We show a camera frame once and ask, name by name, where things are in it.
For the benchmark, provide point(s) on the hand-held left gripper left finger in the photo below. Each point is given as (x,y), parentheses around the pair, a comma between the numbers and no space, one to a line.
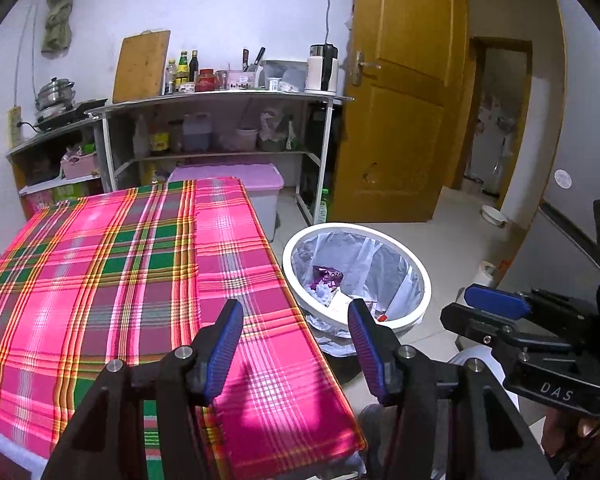
(225,355)

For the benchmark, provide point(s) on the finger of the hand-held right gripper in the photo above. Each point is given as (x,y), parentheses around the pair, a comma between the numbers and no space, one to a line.
(475,322)
(495,300)

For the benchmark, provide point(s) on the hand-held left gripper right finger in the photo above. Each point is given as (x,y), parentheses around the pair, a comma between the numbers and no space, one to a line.
(367,355)

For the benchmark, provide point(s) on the purple snack packet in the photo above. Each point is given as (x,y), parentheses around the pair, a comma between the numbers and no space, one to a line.
(327,275)

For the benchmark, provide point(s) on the clear bin liner bag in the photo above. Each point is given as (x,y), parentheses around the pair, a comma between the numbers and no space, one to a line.
(370,260)

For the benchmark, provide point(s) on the person's right hand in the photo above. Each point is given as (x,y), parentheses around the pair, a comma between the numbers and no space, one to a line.
(555,437)

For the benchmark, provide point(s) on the white floor bowl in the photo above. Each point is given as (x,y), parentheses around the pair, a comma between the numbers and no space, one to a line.
(494,216)

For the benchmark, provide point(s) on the green plastic bottle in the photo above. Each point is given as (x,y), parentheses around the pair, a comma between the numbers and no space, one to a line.
(321,207)

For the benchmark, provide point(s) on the pink green plaid tablecloth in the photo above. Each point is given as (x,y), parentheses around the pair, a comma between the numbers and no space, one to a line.
(80,285)

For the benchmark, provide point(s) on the pink-lidded storage box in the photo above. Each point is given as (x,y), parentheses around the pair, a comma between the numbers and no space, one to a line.
(230,174)

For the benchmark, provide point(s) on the wooden door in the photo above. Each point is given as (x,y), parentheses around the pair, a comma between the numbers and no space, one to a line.
(400,135)

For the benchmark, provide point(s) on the pink bowl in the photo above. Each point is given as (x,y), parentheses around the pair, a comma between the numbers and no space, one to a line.
(246,140)

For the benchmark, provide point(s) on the purple plastic jug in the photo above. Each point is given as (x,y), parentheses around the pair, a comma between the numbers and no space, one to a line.
(197,134)

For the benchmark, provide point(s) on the brown jar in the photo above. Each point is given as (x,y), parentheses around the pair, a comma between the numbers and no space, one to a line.
(176,137)

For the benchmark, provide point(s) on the dark bottle yellow label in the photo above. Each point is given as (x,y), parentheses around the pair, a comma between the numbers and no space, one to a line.
(159,141)

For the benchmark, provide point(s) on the crumpled plastic bags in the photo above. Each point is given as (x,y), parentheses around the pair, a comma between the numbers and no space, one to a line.
(276,130)

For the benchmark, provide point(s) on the white plastic bottle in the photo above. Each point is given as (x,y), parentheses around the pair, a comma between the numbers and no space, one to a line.
(140,140)

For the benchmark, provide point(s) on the pink basket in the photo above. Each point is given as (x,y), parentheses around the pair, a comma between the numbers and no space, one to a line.
(80,166)

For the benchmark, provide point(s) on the large metal shelf rack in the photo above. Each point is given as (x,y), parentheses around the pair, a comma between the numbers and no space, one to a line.
(220,97)

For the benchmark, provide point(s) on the pink knife holder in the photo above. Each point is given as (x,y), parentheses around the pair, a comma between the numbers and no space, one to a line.
(242,81)

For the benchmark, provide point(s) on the red jar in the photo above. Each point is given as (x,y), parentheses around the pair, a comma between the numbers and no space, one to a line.
(205,81)

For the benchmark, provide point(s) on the small glass jar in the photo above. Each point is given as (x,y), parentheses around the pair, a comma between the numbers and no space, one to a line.
(222,80)

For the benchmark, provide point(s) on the clear glass bottle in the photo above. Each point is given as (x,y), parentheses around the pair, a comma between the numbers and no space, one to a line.
(170,80)

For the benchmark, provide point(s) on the small metal shelf unit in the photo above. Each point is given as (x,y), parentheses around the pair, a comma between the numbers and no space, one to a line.
(45,139)

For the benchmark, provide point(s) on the black induction cooker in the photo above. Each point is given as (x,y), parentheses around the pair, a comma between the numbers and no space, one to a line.
(65,119)

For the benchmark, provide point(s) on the clear plastic container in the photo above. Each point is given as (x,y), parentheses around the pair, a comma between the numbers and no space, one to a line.
(285,76)

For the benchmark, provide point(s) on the green bottle yellow cap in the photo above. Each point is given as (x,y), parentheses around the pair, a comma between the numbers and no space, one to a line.
(182,72)

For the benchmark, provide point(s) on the white black kettle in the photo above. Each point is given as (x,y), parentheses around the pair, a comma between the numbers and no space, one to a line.
(321,70)

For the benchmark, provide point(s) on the dark sauce bottle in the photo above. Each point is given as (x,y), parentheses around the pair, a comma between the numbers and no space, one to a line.
(194,65)

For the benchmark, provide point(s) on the wooden cutting board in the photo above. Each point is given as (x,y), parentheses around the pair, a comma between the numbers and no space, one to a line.
(140,67)

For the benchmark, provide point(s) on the yellowed power strip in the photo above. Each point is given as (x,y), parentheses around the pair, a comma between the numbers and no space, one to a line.
(14,130)

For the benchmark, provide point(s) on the steel pot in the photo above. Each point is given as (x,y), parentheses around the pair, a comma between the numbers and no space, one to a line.
(55,95)

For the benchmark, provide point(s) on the hanging green cloth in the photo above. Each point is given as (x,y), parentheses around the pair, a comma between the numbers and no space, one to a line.
(60,15)

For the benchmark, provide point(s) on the round white wall plate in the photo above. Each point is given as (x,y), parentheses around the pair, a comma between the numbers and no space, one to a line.
(563,178)

